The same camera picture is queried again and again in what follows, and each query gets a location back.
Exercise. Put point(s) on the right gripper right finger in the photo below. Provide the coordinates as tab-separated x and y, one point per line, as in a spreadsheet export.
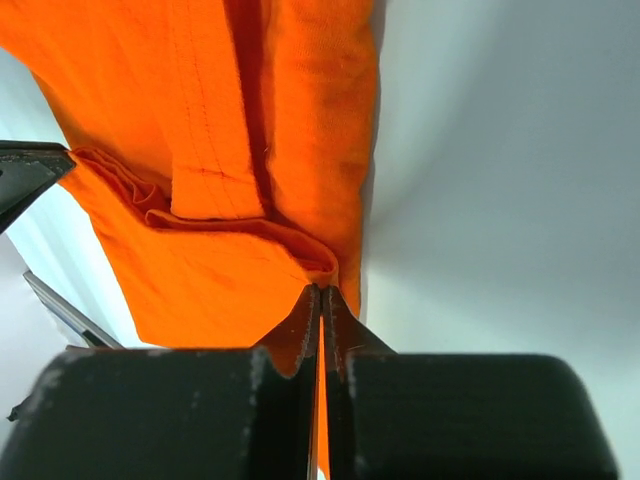
344	336

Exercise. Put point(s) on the aluminium front frame rail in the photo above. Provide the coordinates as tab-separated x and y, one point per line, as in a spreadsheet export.
69	315

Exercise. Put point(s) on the orange t shirt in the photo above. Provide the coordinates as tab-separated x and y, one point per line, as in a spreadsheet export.
220	150

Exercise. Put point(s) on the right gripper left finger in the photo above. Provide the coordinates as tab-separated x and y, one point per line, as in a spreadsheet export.
285	443

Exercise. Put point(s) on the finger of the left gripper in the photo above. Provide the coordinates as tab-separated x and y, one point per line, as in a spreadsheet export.
28	170

